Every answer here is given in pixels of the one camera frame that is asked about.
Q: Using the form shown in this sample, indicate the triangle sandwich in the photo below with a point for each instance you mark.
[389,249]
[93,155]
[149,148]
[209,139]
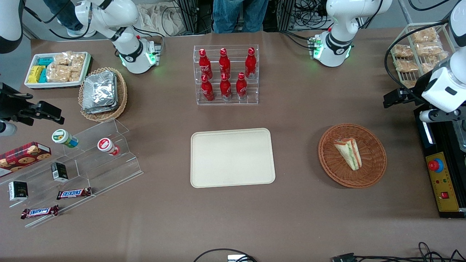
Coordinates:
[348,153]

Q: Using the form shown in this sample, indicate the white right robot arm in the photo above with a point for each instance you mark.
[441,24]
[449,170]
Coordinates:
[127,54]

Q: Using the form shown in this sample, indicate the white rectangular snack tray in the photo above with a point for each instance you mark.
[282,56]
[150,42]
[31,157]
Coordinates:
[31,85]

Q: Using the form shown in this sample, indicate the light tan wicker basket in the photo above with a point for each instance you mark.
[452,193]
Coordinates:
[122,98]

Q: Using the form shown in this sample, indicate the brown round wicker basket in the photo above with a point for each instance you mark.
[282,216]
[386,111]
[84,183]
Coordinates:
[371,171]

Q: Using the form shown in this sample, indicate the cream plastic tray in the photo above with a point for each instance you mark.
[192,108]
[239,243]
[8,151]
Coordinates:
[233,158]

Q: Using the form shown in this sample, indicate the clear rice cracker pack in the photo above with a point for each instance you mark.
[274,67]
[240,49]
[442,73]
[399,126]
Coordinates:
[75,76]
[62,59]
[424,35]
[429,49]
[409,83]
[431,64]
[58,73]
[402,51]
[406,66]
[78,61]

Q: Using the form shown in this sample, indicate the steel pan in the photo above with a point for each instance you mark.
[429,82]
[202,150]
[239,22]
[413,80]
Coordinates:
[461,138]

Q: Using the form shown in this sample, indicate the green lid cup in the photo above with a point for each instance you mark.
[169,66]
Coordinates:
[61,137]

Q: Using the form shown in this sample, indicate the red cookie box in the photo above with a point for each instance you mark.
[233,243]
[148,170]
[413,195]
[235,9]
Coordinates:
[22,156]

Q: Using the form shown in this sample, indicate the yellow snack pack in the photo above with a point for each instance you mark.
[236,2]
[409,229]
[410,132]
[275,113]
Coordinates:
[35,74]

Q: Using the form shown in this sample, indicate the teal snack pack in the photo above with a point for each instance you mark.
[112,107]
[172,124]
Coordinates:
[46,61]
[43,75]

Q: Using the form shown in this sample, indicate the black appliance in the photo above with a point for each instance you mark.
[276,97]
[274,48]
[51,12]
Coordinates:
[422,153]

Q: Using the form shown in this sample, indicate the red emergency stop button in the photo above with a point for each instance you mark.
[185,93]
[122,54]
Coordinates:
[435,165]

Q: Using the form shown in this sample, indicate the silver foil packet stack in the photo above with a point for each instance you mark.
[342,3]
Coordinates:
[100,92]

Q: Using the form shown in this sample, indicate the small black box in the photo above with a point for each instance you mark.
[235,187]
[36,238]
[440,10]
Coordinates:
[18,191]
[59,172]

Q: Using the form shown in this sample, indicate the red lid cup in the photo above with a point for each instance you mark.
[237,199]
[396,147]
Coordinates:
[105,145]

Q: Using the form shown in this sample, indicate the yellow control panel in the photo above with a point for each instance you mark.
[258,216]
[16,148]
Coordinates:
[446,182]

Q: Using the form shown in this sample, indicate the clear acrylic stepped shelf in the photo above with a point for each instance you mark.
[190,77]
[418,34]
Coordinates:
[102,171]

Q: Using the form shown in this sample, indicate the brown chocolate bar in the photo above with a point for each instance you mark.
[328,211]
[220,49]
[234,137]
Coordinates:
[74,193]
[40,211]

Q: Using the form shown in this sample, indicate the person with white shoe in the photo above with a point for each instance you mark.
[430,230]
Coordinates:
[67,14]

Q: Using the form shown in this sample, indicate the white cloth bag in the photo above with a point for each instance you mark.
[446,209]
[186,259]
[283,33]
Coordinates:
[156,20]

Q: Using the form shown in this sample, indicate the red cola bottle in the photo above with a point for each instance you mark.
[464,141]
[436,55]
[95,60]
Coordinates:
[224,64]
[205,65]
[241,88]
[225,89]
[207,91]
[250,64]

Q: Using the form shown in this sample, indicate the clear acrylic bottle rack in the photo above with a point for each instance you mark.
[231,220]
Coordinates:
[233,102]

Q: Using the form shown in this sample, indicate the black connector plug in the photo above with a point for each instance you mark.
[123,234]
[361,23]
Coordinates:
[344,258]

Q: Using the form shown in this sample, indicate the person in blue jeans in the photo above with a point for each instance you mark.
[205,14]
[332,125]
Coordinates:
[236,14]

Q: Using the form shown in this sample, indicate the white connector plug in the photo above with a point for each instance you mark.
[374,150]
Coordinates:
[236,258]

